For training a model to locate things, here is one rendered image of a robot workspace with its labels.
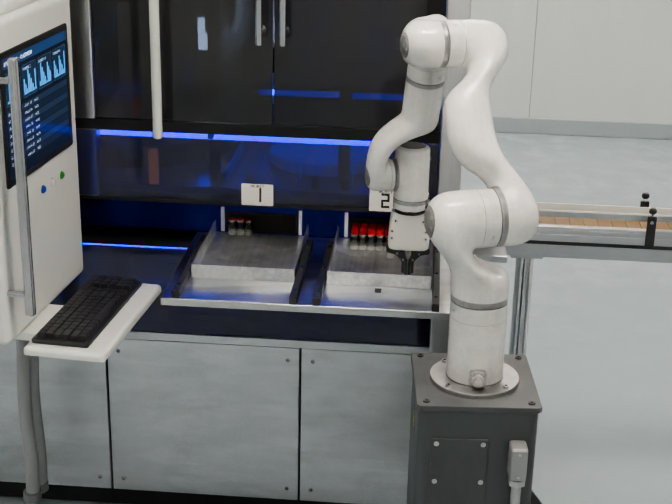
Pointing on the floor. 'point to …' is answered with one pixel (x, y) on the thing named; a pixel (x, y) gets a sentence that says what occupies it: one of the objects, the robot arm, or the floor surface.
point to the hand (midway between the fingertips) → (407, 267)
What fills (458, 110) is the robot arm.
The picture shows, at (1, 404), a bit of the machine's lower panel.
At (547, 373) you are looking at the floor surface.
